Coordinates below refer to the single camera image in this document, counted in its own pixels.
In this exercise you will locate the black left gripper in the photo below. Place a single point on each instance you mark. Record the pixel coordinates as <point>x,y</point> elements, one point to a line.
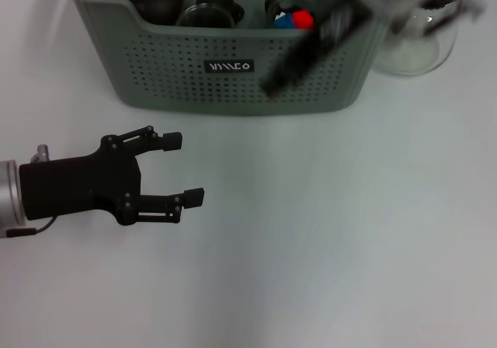
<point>77,185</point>

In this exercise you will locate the small orange-red square brick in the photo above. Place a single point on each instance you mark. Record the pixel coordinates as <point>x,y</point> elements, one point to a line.
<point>303,19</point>

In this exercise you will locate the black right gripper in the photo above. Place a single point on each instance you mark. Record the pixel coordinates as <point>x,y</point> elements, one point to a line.
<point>338,25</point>

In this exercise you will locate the blue toy brick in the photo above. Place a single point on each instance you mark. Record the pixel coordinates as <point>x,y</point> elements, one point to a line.
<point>285,21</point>

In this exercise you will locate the black round teapot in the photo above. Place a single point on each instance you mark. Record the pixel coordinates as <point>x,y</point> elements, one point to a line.
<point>155,2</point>

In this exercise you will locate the grey-green perforated storage bin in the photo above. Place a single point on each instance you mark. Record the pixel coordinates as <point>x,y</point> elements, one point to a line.
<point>233,88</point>

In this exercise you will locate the clear glass carafe black lid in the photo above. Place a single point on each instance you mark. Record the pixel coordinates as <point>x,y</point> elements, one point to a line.
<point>411,53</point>

